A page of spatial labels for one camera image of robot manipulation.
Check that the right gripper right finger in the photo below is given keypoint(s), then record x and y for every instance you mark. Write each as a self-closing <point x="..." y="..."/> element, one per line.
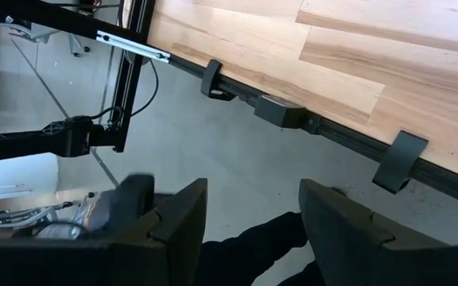
<point x="352" y="246"/>

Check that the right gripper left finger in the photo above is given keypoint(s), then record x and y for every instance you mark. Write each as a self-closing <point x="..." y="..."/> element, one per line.
<point x="177" y="246"/>

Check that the person's shoe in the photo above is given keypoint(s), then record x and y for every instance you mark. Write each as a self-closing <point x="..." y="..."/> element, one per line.
<point x="121" y="202"/>

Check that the grey chair base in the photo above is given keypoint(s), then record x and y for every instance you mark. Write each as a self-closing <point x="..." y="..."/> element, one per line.
<point x="42" y="37"/>
<point x="14" y="222"/>

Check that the white panel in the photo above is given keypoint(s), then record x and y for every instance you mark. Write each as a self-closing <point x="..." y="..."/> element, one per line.
<point x="14" y="175"/>

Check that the black frame edge clamp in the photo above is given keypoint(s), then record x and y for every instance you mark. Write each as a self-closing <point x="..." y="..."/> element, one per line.
<point x="398" y="163"/>
<point x="211" y="79"/>

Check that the black table-level camera box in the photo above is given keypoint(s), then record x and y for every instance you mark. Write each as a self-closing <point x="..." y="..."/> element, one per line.
<point x="278" y="112"/>

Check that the silver aluminium bracket plate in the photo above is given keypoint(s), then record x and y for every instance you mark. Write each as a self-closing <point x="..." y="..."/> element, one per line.
<point x="133" y="47"/>

